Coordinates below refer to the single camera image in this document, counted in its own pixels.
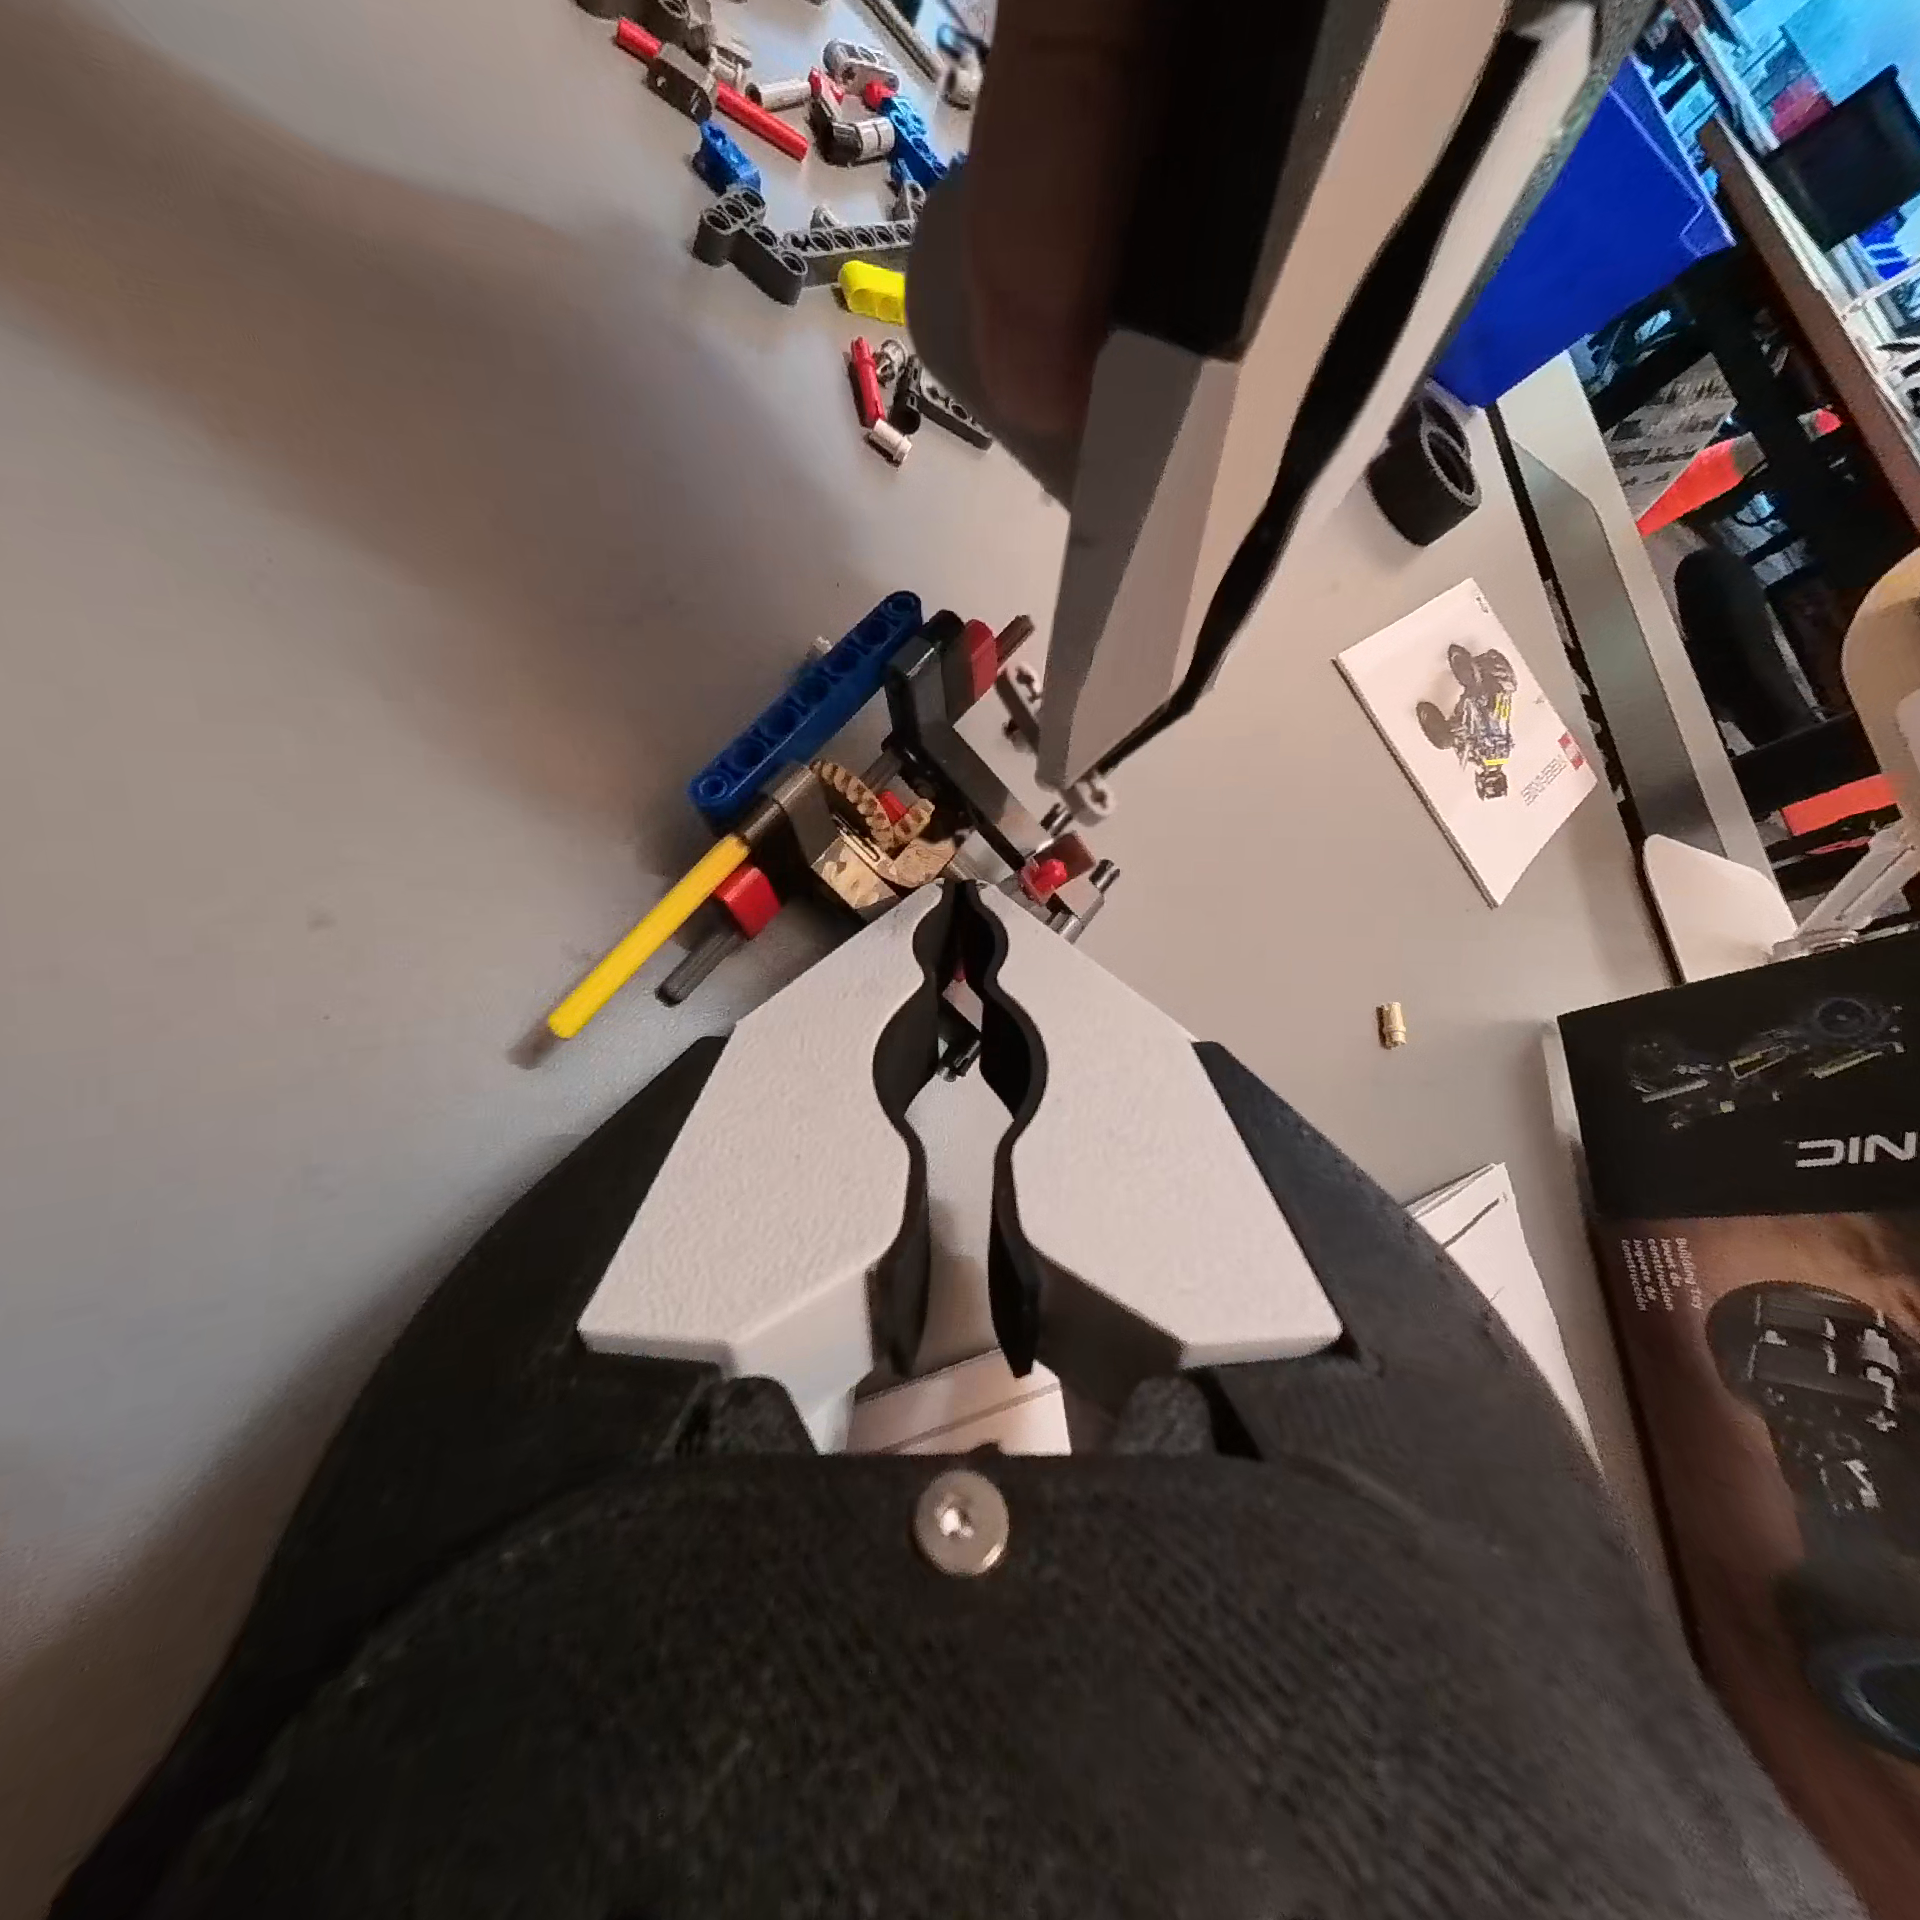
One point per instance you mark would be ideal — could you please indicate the pile of loose lego pieces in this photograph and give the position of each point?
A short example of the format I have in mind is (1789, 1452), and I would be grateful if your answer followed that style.
(781, 248)

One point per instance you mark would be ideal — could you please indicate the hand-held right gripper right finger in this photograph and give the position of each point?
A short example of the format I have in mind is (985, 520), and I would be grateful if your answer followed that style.
(1172, 1200)

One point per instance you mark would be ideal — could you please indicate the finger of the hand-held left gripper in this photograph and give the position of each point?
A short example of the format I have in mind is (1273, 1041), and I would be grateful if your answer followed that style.
(1440, 301)
(1142, 540)

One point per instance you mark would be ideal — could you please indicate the black lego set box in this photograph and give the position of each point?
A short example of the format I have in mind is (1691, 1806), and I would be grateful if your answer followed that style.
(1756, 1110)

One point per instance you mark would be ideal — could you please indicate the blue storage bin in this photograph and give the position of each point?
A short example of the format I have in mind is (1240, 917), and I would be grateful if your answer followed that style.
(1589, 255)

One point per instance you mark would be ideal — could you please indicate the white stand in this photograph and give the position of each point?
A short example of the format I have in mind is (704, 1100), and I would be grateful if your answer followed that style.
(1718, 908)

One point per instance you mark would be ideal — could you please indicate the closed instruction booklet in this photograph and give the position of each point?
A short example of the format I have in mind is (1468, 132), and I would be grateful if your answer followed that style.
(1501, 839)

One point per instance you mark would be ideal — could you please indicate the tan lego pin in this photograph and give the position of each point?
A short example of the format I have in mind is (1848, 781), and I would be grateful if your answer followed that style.
(1392, 1025)

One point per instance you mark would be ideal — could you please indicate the open instruction booklet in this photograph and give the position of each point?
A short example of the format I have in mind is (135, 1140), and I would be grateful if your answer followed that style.
(1484, 1244)

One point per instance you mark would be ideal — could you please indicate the black rubber tyre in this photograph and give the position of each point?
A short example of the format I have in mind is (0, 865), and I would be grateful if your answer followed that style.
(1425, 469)

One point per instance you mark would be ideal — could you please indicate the dark flat panel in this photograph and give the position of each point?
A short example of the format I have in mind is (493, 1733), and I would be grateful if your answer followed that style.
(1635, 630)

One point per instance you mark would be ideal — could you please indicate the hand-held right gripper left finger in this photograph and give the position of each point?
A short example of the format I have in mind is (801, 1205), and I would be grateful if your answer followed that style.
(751, 1200)

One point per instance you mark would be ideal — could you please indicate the partly built lego chassis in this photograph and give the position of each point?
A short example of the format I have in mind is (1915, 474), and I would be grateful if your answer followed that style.
(809, 705)

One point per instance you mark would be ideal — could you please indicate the yellow lego beam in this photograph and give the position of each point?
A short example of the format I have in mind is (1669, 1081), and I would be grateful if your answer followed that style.
(875, 292)

